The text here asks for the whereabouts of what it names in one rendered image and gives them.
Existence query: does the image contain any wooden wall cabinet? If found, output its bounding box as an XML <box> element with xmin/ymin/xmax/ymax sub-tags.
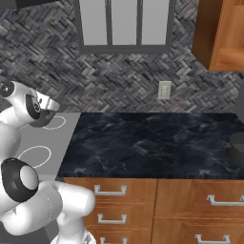
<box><xmin>191</xmin><ymin>0</ymin><xmax>244</xmax><ymax>72</ymax></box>

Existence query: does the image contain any dark grey pot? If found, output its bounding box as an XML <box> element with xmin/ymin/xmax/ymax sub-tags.
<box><xmin>221</xmin><ymin>131</ymin><xmax>244</xmax><ymax>170</ymax></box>

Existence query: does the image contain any grey stove hob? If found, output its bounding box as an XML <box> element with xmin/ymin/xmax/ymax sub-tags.
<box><xmin>0</xmin><ymin>112</ymin><xmax>82</xmax><ymax>183</ymax></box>

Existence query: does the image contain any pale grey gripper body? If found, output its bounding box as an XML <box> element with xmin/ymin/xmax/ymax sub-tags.
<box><xmin>35</xmin><ymin>91</ymin><xmax>61</xmax><ymax>112</ymax></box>

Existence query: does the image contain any grey framed window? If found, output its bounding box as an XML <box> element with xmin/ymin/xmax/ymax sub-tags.
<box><xmin>73</xmin><ymin>0</ymin><xmax>176</xmax><ymax>54</ymax></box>

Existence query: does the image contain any silver drawer handle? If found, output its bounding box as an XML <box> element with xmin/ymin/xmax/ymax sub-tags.
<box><xmin>99</xmin><ymin>236</ymin><xmax>130</xmax><ymax>244</ymax></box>
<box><xmin>193</xmin><ymin>234</ymin><xmax>232</xmax><ymax>244</ymax></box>
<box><xmin>206</xmin><ymin>193</ymin><xmax>244</xmax><ymax>207</ymax></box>
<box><xmin>96</xmin><ymin>213</ymin><xmax>129</xmax><ymax>225</ymax></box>
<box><xmin>93</xmin><ymin>184</ymin><xmax>129</xmax><ymax>196</ymax></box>

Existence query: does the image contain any white wall outlet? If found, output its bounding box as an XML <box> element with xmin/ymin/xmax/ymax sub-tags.
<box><xmin>157</xmin><ymin>80</ymin><xmax>173</xmax><ymax>101</ymax></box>

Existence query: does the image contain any dark range hood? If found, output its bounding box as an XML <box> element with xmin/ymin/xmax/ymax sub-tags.
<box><xmin>0</xmin><ymin>0</ymin><xmax>62</xmax><ymax>10</ymax></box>

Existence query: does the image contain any wide wooden drawer front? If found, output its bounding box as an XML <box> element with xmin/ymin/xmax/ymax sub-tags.
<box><xmin>151</xmin><ymin>217</ymin><xmax>244</xmax><ymax>244</ymax></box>
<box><xmin>153</xmin><ymin>178</ymin><xmax>244</xmax><ymax>221</ymax></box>

